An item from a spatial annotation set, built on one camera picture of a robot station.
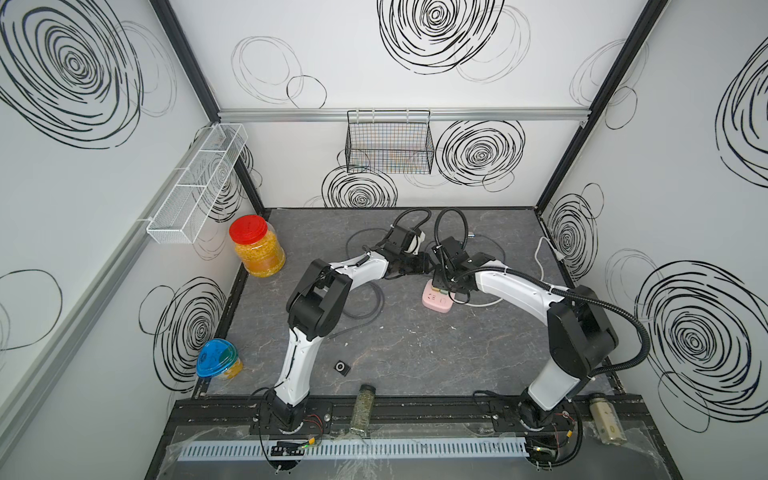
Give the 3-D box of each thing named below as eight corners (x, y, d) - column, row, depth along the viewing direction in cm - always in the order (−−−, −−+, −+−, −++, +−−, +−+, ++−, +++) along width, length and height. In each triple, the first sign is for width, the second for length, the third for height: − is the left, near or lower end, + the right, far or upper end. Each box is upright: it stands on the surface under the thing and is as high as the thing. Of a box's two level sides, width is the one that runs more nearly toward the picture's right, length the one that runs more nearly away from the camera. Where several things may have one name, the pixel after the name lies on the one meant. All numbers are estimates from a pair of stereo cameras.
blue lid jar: (209, 384, 80) (189, 373, 72) (221, 352, 86) (204, 338, 78) (243, 384, 80) (227, 373, 72) (252, 352, 86) (238, 338, 78)
